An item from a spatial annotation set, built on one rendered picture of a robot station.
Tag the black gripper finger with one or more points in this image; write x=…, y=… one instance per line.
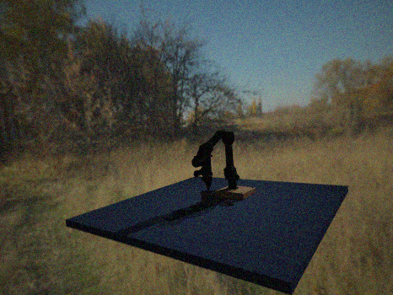
x=208, y=184

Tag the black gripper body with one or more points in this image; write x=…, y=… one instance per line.
x=208, y=174

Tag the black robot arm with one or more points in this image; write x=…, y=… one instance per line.
x=204, y=155

